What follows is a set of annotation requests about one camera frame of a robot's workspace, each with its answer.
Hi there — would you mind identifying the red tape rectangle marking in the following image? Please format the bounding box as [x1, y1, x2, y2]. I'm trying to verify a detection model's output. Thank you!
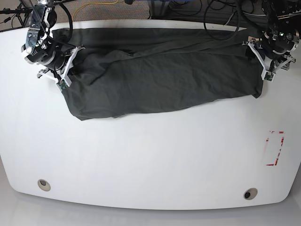
[263, 131, 284, 166]

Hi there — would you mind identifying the yellow cable on floor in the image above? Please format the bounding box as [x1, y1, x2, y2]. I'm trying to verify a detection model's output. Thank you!
[71, 0, 118, 22]

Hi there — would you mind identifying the right table cable grommet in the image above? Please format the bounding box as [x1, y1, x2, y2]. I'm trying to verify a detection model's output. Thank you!
[244, 188, 258, 200]

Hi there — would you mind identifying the table cable grommet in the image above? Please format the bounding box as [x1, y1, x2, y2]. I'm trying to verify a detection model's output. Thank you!
[38, 179, 51, 192]
[244, 188, 258, 200]

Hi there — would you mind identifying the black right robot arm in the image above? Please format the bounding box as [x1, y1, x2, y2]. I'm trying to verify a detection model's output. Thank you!
[21, 0, 84, 90]

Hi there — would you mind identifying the dark grey T-shirt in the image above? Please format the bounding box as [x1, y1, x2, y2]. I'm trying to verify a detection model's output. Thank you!
[62, 28, 263, 121]

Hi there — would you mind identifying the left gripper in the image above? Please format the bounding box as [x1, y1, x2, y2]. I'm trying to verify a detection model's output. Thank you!
[243, 35, 296, 80]

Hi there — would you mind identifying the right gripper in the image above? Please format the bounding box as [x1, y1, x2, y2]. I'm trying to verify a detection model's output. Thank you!
[37, 46, 84, 86]

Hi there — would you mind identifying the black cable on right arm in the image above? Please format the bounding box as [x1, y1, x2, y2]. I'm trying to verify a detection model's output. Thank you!
[28, 0, 73, 81]

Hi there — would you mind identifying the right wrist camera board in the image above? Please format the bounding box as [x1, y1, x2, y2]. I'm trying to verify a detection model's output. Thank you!
[57, 80, 68, 91]

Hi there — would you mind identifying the left table cable grommet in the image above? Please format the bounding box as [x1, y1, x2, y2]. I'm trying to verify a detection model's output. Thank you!
[38, 179, 51, 192]

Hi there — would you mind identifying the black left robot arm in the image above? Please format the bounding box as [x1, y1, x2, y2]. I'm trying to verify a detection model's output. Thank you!
[241, 0, 301, 82]

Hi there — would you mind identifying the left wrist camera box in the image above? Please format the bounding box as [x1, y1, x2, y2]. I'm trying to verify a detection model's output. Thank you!
[264, 72, 275, 82]

